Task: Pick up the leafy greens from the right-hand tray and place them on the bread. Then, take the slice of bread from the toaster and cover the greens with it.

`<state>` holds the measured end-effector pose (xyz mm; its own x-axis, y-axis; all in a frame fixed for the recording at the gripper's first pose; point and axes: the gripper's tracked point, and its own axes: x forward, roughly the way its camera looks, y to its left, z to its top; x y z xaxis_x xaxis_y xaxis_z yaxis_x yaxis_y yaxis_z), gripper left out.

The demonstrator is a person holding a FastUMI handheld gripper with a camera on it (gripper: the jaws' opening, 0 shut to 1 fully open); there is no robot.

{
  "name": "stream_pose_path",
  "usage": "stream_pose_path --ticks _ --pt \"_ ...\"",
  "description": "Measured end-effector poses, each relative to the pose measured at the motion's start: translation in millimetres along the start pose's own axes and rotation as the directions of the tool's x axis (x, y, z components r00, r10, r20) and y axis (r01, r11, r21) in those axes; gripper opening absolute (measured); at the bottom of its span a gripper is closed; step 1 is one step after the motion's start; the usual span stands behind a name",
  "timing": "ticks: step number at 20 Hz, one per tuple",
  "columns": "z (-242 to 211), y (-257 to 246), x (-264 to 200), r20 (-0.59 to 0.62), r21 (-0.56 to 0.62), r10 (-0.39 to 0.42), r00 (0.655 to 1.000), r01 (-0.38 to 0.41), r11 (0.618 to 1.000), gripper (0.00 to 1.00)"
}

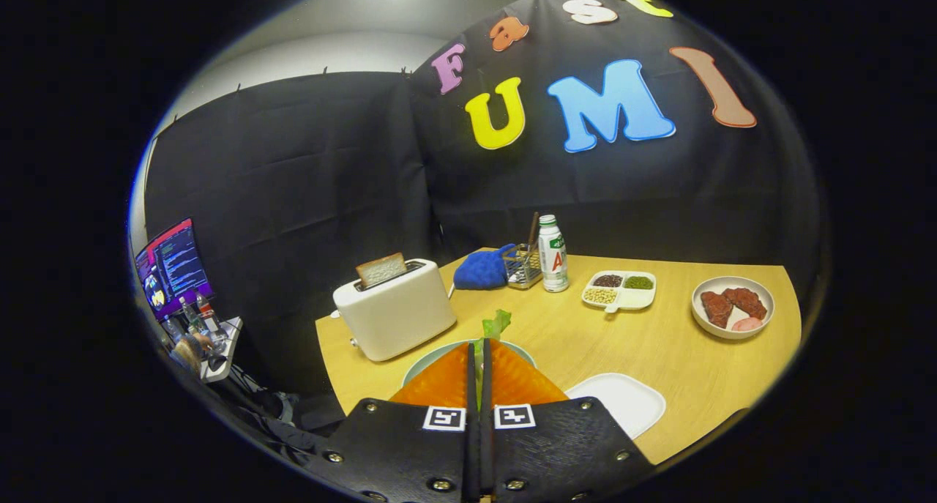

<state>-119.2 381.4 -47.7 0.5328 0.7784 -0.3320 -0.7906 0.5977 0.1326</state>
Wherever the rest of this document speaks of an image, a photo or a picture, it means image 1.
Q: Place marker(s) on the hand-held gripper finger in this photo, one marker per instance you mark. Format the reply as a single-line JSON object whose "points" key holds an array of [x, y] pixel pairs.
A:
{"points": [[486, 444], [472, 444]]}

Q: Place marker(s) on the pile of green beans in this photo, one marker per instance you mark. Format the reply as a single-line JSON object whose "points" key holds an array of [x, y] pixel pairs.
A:
{"points": [[638, 282]]}

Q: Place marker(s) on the white toaster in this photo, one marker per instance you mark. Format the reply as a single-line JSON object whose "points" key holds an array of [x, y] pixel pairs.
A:
{"points": [[395, 320]]}

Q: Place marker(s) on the green lettuce leaf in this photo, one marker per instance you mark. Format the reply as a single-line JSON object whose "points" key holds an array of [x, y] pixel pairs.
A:
{"points": [[498, 323]]}

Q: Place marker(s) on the pile of dark red beans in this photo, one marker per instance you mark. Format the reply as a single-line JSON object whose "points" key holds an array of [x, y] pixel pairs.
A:
{"points": [[607, 280]]}

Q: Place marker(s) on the white round bowl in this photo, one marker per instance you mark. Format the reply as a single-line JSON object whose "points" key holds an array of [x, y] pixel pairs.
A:
{"points": [[732, 334]]}

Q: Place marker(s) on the dark red meat piece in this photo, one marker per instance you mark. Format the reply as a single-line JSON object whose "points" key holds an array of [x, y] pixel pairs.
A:
{"points": [[716, 309], [747, 302]]}

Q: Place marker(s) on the pale green plate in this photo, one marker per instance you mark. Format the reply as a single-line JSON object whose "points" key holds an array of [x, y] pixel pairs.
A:
{"points": [[432, 356]]}

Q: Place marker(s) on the computer monitor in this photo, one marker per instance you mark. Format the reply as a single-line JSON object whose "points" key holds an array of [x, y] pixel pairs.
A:
{"points": [[172, 269]]}

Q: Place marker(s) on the small bottle red label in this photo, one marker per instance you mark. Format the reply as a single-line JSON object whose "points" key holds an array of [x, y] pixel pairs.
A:
{"points": [[207, 314]]}

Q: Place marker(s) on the black backdrop cloth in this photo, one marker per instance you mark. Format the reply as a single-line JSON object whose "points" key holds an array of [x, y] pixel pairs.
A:
{"points": [[329, 195]]}

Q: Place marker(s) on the pile of yellow soybeans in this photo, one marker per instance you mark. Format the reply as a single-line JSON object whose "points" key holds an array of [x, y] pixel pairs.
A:
{"points": [[600, 296]]}

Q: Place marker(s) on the white divided dish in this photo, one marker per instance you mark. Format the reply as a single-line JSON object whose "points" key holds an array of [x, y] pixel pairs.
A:
{"points": [[638, 299]]}

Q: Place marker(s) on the pink ham slice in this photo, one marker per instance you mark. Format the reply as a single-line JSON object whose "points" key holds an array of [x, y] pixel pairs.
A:
{"points": [[747, 324]]}

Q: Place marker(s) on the brown chopstick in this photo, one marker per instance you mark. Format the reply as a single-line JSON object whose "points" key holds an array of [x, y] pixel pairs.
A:
{"points": [[534, 228]]}

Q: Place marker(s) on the blue oven mitt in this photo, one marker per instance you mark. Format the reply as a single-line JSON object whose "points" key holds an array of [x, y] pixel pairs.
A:
{"points": [[479, 270]]}

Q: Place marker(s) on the white square plate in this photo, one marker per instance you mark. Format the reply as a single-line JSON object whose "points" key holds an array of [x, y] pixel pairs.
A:
{"points": [[622, 404]]}

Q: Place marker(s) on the small clear bottle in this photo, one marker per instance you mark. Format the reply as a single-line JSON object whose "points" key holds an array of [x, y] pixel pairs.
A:
{"points": [[188, 315]]}

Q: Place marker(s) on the white green drink bottle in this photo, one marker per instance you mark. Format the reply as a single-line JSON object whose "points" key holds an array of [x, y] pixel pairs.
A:
{"points": [[554, 261]]}

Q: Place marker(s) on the toasted bread slice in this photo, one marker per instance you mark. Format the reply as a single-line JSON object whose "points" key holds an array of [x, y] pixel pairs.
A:
{"points": [[381, 270]]}

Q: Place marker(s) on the white side desk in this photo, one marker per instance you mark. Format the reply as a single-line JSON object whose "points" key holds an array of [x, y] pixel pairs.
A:
{"points": [[223, 356]]}

